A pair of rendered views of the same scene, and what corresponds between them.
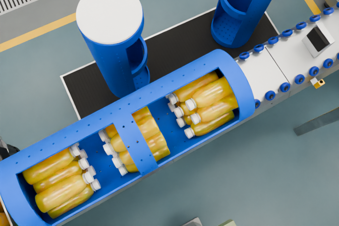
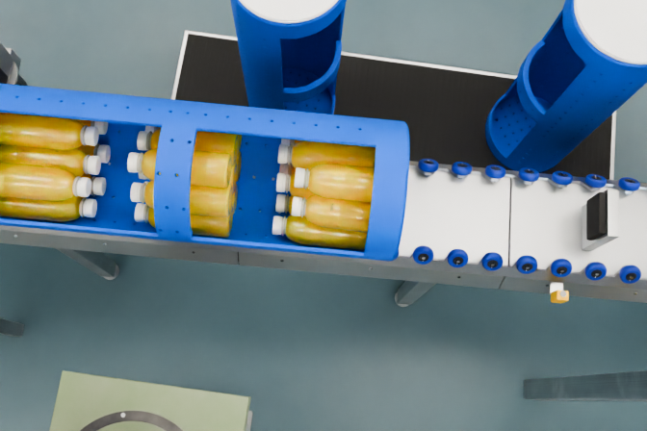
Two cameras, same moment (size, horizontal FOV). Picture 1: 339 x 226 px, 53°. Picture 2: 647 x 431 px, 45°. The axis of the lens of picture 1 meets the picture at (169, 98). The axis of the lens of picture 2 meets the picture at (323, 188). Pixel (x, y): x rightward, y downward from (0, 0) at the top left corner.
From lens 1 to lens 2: 46 cm
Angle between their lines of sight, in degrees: 8
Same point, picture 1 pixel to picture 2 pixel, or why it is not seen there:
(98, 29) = not seen: outside the picture
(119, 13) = not seen: outside the picture
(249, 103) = (388, 233)
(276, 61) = (513, 213)
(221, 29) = (509, 120)
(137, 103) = (218, 120)
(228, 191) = (333, 407)
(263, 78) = (470, 226)
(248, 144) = (424, 352)
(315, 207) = not seen: outside the picture
